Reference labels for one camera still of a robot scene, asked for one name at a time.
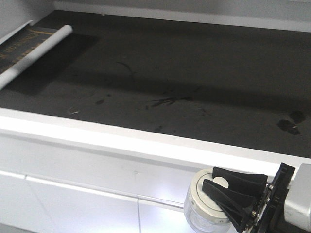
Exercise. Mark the glass jar with white lid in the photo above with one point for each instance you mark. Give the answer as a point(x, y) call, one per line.
point(201, 212)

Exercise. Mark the white fume hood cabinet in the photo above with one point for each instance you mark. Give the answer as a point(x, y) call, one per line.
point(104, 132)

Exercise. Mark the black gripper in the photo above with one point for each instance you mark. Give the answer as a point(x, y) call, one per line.
point(238, 201)

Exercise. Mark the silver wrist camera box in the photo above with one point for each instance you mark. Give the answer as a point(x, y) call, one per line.
point(297, 207)

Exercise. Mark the rolled black and white poster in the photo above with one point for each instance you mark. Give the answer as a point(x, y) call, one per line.
point(24, 46)

